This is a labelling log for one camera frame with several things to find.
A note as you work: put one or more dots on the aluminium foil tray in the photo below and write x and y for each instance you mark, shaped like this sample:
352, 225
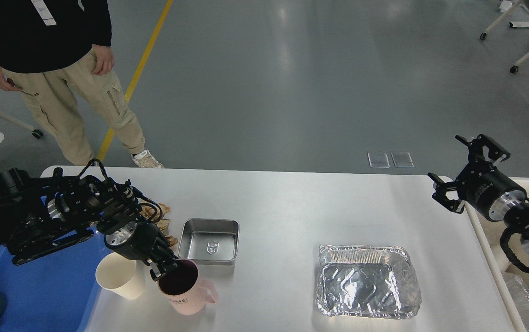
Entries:
370, 281

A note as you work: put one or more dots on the square steel tray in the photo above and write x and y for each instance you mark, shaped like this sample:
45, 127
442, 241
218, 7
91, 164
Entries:
209, 241

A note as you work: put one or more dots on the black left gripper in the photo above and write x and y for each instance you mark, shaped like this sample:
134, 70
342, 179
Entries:
144, 243

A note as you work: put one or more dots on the clear floor plate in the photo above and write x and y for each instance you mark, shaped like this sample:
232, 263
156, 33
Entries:
378, 160
402, 160

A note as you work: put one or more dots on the person's right hand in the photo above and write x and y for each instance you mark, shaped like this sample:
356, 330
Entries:
6, 85

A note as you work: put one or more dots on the clear floor plate right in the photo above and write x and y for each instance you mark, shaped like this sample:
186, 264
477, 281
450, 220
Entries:
402, 160

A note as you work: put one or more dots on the cream paper cup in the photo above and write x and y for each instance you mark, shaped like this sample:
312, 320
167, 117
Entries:
124, 277

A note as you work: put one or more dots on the clear floor plate left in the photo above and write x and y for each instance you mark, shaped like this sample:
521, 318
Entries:
378, 160

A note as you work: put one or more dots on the cream plastic bin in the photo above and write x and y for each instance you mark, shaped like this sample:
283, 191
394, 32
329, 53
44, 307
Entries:
488, 234

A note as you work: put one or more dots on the person in black top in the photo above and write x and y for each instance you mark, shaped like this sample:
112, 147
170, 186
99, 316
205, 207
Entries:
46, 49

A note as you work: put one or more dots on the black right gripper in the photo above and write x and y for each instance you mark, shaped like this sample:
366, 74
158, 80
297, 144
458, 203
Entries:
480, 183

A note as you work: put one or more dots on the white rolling chair base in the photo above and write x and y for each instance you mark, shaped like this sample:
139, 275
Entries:
522, 27

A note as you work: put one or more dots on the pink mug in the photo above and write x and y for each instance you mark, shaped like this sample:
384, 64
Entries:
187, 291

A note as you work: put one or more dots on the crumpled brown paper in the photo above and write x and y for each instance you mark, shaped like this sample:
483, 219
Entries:
163, 221

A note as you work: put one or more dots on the clear plastic bag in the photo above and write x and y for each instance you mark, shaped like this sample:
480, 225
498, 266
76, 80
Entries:
519, 292

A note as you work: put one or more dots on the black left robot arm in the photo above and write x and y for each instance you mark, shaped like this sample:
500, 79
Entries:
91, 195

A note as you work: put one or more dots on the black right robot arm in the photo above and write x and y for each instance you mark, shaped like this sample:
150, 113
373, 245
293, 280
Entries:
514, 240

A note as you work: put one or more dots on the person's left hand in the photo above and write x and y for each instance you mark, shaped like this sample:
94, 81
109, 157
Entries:
105, 60

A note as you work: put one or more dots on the blue plastic tray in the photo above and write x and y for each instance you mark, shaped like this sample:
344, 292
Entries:
47, 269

